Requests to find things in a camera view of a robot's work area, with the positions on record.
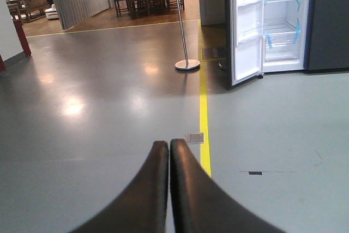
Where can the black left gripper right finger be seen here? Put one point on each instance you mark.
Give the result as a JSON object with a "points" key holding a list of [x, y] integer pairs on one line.
{"points": [[200, 205]]}

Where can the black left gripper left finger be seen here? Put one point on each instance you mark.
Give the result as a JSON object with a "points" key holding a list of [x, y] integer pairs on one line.
{"points": [[142, 205]]}

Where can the grey fridge door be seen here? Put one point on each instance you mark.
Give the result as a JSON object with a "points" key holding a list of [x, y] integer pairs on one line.
{"points": [[244, 39]]}

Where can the fridge body white interior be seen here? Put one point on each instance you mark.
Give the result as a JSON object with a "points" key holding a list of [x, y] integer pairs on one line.
{"points": [[305, 35]]}

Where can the grey floor plate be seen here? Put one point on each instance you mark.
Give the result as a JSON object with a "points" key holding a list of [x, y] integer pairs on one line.
{"points": [[194, 138]]}

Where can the silver floor lamp stand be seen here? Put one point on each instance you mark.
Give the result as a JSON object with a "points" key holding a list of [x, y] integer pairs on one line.
{"points": [[186, 64]]}

